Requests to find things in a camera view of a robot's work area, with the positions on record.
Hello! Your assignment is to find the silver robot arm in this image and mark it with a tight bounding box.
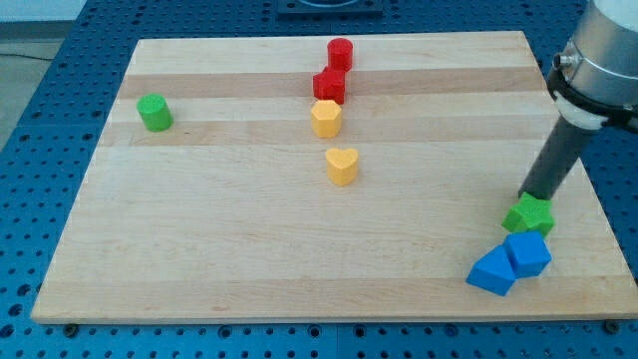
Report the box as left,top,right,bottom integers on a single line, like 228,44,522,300
547,0,637,132

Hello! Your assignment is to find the yellow heart block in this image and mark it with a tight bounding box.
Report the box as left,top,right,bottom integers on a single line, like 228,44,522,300
325,148,359,186

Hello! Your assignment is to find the wooden board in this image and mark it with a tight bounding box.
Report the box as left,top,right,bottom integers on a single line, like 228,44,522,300
31,32,637,324

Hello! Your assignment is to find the yellow hexagon block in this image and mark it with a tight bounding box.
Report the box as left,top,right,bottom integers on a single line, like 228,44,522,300
310,100,342,139

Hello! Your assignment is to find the red star block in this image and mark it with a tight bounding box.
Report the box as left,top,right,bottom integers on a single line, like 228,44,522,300
312,67,346,105

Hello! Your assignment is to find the red cylinder block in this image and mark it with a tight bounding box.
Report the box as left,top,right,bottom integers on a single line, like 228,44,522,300
327,38,354,72

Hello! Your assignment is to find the green cylinder block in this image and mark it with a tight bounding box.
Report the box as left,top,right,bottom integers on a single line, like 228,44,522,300
136,93,173,132

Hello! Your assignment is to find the blue triangle block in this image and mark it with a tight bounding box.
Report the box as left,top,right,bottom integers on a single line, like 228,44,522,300
466,245,517,296

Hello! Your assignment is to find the green star block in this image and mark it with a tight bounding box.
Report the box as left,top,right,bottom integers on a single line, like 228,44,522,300
501,192,555,236

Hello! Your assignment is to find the blue cube block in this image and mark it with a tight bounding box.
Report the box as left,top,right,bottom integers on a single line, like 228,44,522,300
503,230,552,278

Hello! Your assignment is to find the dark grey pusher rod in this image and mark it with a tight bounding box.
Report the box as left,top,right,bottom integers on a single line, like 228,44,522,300
518,116,597,200

